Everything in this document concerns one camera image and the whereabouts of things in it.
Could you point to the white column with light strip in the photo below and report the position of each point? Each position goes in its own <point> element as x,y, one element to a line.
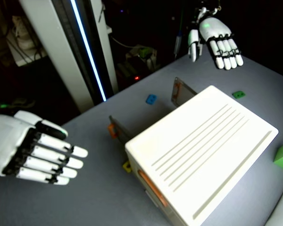
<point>59,47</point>

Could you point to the white background clutter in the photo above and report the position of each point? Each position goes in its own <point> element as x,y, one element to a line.
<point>21,37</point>

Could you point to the small blue block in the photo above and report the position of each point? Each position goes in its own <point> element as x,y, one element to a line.
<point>151,99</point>

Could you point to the large white box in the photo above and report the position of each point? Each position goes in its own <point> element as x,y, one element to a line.
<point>202,141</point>

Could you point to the black device with red light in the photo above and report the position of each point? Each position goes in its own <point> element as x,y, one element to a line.
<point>134,75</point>

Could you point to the grey table cloth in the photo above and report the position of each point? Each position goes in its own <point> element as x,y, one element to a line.
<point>96,200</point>

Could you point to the small green block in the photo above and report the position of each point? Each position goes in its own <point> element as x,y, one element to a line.
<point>238,94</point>

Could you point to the white rounded object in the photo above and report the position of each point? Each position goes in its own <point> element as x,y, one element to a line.
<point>281,209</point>

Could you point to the white hanging tool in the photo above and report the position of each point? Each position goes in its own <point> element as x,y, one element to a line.
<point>178,44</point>

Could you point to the small yellow block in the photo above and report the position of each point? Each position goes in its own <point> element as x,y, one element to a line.
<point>127,167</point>

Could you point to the green background gadget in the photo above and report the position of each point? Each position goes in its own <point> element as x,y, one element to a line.
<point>144,51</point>

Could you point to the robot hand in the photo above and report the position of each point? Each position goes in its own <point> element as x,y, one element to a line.
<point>7,141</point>
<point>213,29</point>

